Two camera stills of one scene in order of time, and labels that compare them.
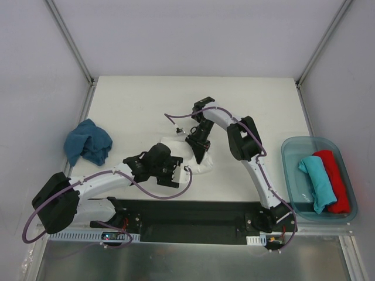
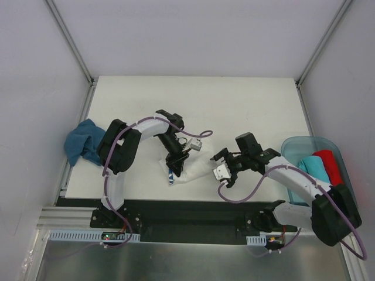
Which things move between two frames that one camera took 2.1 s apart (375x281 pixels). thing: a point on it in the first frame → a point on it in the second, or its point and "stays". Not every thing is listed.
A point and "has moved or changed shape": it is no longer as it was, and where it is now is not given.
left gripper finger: [167, 181] → [173, 166]
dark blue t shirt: [89, 140] stays
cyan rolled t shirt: [323, 191] stays
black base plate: [184, 220] stays
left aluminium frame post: [75, 50] stays
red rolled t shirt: [342, 205] stays
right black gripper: [197, 143] → [229, 165]
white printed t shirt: [179, 147] has moved or changed shape
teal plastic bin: [319, 183] stays
